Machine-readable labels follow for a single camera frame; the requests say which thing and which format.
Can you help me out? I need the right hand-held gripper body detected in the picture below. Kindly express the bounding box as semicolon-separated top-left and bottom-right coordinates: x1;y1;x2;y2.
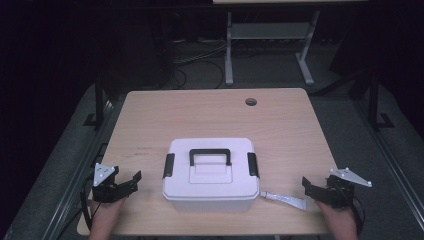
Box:
316;167;373;209

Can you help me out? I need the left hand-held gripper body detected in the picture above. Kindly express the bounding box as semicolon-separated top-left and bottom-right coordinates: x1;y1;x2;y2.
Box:
91;163;126;204

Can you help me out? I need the white ointment tube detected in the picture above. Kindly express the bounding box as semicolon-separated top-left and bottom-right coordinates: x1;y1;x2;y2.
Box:
259;190;308;211

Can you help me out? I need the white lid with black handle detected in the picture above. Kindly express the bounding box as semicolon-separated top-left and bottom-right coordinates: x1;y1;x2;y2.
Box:
162;137;261;201

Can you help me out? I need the white plastic storage box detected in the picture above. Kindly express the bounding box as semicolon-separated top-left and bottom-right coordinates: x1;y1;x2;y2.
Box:
162;178;260;212

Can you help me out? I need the person's left hand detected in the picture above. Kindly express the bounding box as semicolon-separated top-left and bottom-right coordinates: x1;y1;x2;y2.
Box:
91;197;127;228

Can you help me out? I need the person's right hand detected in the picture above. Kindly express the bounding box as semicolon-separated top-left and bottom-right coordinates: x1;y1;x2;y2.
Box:
315;200;357;232

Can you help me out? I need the black metal stand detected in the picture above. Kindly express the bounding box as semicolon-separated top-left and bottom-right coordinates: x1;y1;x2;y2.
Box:
365;72;395;132
83;75;112;130

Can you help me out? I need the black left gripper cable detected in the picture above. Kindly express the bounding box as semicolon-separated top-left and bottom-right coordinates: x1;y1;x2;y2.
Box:
80;172;102;232

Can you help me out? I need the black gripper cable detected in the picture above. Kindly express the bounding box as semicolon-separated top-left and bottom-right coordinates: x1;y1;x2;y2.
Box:
80;172;102;232
349;195;366;235

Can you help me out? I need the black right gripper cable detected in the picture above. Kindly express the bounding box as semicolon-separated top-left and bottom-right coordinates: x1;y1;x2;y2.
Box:
349;195;366;235

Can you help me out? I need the aluminium floor rail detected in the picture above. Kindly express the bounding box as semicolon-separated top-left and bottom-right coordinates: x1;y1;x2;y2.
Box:
42;99;116;240
355;99;424;232

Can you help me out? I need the bundle of floor cables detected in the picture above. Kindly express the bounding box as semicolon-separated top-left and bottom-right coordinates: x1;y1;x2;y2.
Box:
169;39;228;90

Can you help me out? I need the white metal desk frame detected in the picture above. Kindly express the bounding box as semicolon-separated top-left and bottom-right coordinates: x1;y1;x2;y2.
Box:
213;0;368;87

